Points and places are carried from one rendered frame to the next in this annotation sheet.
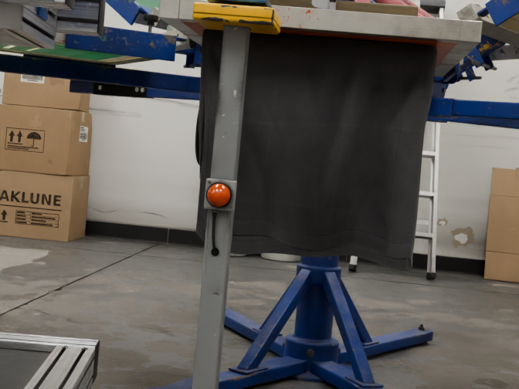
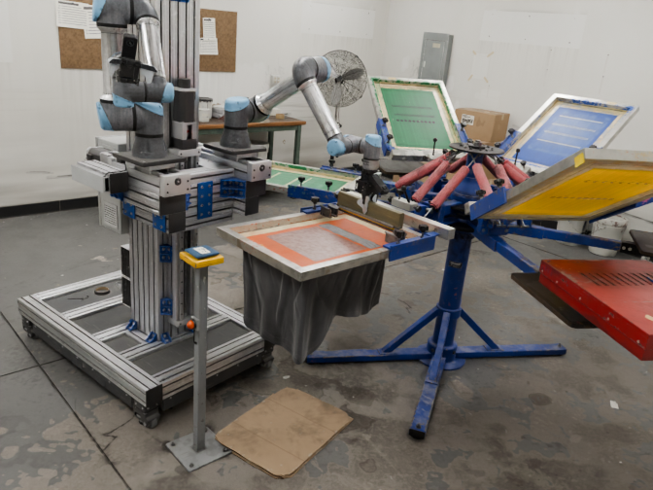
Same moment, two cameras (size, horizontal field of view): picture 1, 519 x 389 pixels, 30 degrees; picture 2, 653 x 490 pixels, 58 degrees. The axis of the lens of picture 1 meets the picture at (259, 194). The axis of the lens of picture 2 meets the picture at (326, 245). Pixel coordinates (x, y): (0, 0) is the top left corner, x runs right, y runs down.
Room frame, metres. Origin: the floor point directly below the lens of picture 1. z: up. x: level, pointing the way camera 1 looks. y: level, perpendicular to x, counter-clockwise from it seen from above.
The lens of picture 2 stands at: (0.27, -1.73, 1.83)
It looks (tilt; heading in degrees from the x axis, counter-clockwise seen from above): 20 degrees down; 41
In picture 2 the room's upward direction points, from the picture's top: 5 degrees clockwise
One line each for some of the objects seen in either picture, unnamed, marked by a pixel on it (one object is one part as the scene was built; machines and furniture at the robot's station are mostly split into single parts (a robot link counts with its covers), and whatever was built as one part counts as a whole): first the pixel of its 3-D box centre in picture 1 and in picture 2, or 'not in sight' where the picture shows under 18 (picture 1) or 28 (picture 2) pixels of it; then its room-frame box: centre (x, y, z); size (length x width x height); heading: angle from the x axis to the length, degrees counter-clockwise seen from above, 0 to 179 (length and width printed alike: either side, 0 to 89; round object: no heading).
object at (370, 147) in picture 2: not in sight; (371, 147); (2.40, -0.12, 1.35); 0.09 x 0.08 x 0.11; 100
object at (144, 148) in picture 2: not in sight; (150, 143); (1.65, 0.52, 1.31); 0.15 x 0.15 x 0.10
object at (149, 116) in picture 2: not in sight; (147, 116); (1.65, 0.52, 1.42); 0.13 x 0.12 x 0.14; 157
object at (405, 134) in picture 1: (308, 150); (271, 298); (1.86, -0.09, 0.74); 0.45 x 0.03 x 0.43; 84
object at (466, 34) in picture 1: (325, 43); (326, 236); (2.15, -0.11, 0.97); 0.79 x 0.58 x 0.04; 174
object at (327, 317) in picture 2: not in sight; (344, 303); (2.08, -0.32, 0.74); 0.46 x 0.04 x 0.42; 174
